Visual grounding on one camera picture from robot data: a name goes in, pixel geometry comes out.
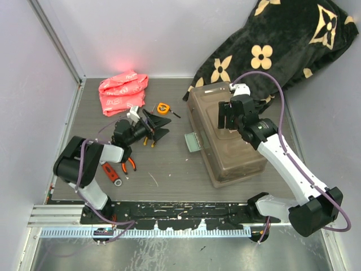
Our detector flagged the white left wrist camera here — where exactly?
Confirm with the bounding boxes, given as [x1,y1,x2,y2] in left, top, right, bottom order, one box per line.
[126,106,140,122]

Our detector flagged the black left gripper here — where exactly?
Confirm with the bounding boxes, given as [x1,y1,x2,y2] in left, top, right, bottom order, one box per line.
[126,109,171,146]

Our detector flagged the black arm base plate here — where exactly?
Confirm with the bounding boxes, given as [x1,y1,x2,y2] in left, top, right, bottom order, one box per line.
[80,200,283,231]

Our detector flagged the pink printed cloth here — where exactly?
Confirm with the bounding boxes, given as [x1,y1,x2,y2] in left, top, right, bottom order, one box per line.
[98,70,149,117]

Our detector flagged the orange handled small pliers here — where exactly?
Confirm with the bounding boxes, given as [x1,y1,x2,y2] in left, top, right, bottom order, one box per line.
[121,156,138,174]

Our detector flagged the vertical aluminium corner post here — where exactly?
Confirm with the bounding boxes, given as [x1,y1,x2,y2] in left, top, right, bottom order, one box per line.
[28,0,87,85]

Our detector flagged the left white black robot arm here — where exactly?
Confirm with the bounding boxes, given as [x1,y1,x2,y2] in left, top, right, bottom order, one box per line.
[53,106,171,224]

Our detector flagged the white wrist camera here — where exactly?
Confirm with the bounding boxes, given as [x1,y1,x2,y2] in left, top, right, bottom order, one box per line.
[229,84,250,97]
[126,106,140,122]

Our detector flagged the yellow handled long nose pliers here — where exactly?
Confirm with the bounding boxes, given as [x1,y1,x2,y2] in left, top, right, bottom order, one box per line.
[143,137,156,148]

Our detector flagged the yellow tape measure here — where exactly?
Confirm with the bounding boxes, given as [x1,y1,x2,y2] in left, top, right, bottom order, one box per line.
[157,103,181,118]

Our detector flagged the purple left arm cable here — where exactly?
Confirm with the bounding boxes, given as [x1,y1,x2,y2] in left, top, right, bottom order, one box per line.
[75,115,153,245]

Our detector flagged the orange handled adjustable wrench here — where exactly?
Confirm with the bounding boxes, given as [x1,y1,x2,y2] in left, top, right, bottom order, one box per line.
[100,161,122,187]

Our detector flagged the black floral plush blanket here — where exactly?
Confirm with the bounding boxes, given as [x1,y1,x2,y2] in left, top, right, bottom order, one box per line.
[190,1,359,111]

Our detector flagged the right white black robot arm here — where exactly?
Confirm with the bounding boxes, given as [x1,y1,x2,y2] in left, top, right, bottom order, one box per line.
[218,94,343,237]

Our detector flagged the aluminium frame rail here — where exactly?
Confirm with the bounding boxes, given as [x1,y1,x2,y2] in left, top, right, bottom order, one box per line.
[27,204,336,227]

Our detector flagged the white slotted cable duct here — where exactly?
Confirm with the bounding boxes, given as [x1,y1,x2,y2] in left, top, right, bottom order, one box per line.
[39,226,252,238]

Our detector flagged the grey green toolbox latch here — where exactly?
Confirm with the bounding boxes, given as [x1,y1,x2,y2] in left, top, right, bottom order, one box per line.
[184,132,201,152]

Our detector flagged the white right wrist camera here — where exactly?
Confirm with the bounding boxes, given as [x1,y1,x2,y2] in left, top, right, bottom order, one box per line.
[229,84,250,97]

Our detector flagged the translucent brown plastic toolbox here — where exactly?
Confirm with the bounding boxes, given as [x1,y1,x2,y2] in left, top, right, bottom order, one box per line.
[187,82,267,188]

